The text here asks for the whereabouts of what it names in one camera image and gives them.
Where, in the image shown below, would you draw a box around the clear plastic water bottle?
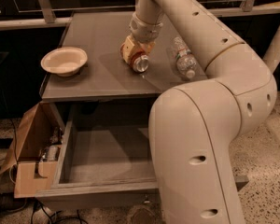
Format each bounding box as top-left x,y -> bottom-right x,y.
169,36 -> 197,80

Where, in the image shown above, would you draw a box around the white paper bowl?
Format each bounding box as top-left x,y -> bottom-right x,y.
41,47 -> 88,77

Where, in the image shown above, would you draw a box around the black cables on floor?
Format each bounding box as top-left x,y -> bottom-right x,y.
29,199 -> 90,224

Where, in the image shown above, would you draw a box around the open cardboard box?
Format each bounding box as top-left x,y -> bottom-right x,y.
0,103 -> 65,199

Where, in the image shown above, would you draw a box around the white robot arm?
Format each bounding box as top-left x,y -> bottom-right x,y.
122,0 -> 277,224

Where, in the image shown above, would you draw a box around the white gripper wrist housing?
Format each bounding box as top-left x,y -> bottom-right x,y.
120,12 -> 162,63

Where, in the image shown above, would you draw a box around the open grey top drawer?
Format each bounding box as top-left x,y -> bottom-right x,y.
36,102 -> 241,213

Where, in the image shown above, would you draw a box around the grey wooden cabinet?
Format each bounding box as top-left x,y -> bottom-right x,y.
39,10 -> 209,133

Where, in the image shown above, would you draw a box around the red coke can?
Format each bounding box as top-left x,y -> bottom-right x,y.
130,52 -> 149,73

